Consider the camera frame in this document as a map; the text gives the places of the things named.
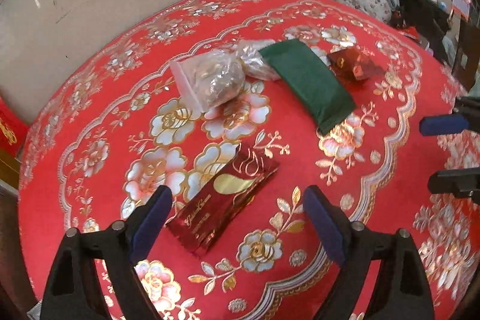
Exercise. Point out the crumpled clear plastic bag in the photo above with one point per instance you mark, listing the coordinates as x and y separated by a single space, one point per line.
255 59

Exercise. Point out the dark green packet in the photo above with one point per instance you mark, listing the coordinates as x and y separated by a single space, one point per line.
311 84

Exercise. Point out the dark clothing pile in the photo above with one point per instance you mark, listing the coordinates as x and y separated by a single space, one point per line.
423 12

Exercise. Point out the red gold foil packet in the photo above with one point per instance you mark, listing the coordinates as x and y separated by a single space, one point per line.
221 196

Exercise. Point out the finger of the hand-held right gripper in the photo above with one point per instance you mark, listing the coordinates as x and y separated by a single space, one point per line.
453 183
442 125

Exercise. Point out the red floral tablecloth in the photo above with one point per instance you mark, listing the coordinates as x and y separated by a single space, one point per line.
93 110

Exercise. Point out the red gold wall poster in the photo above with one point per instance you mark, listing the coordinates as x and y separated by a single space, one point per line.
9 125

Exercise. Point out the dark wooden furniture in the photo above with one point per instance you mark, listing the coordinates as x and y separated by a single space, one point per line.
467 57

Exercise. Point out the small red candy packet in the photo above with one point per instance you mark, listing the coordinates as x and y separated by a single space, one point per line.
352 63

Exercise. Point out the clear bag of nuts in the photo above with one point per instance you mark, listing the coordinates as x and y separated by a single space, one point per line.
213 78

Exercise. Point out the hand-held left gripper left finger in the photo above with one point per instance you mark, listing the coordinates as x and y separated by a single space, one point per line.
150 222

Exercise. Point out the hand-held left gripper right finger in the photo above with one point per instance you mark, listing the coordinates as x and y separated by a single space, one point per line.
324 226

